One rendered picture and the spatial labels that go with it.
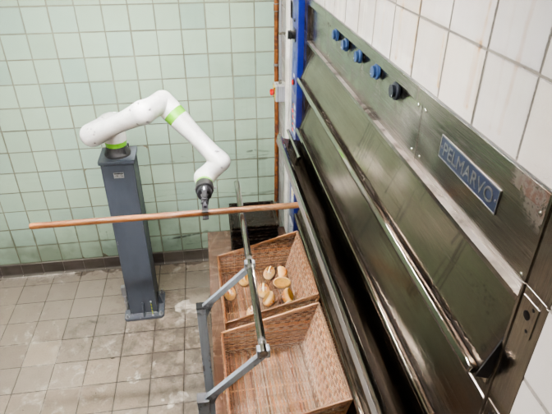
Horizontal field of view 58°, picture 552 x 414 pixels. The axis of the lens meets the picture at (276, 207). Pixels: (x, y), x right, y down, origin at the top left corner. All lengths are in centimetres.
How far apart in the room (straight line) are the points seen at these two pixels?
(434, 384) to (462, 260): 33
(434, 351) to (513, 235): 45
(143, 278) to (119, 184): 72
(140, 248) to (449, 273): 246
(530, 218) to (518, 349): 22
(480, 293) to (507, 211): 19
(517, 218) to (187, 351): 271
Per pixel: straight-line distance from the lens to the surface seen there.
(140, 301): 358
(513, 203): 94
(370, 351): 144
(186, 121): 265
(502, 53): 94
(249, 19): 334
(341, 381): 213
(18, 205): 400
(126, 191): 309
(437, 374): 128
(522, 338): 95
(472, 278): 108
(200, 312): 225
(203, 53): 337
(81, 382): 338
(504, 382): 103
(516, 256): 95
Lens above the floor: 246
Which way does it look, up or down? 32 degrees down
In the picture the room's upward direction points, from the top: straight up
